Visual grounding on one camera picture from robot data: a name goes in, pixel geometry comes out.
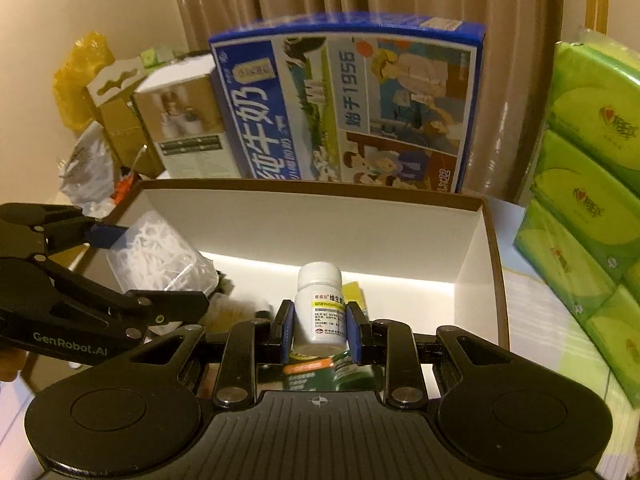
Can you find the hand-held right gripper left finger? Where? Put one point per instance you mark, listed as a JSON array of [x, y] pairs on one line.
[[286, 330]]

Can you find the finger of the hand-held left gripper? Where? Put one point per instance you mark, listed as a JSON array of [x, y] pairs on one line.
[[160, 307], [107, 237]]

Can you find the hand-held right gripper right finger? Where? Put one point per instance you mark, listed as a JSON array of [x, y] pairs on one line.
[[352, 332]]

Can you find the white pill bottle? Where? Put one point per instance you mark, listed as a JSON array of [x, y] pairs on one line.
[[320, 310]]

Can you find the clear bag of swabs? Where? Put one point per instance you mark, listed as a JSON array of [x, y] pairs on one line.
[[155, 255]]

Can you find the brown cardboard box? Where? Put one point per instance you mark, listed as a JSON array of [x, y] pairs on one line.
[[350, 230]]

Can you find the orange packet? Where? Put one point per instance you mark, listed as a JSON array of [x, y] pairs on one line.
[[122, 191]]

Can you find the white printed plastic bag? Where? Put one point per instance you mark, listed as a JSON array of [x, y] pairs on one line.
[[85, 170]]

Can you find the cardboard box with white cutout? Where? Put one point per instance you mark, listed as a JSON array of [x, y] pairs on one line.
[[120, 130]]

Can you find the white product box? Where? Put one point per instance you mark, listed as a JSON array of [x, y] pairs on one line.
[[190, 160]]

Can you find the yellow plastic bag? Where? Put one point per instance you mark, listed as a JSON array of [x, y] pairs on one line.
[[75, 90]]

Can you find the light green packets bundle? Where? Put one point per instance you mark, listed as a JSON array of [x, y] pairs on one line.
[[152, 56]]

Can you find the blue milk carton box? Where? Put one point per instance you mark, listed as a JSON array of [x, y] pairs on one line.
[[300, 110]]

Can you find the stack of green tissue packs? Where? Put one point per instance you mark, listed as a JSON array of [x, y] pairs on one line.
[[590, 160]]

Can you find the wooden slat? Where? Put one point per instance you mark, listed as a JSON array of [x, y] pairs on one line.
[[597, 0]]

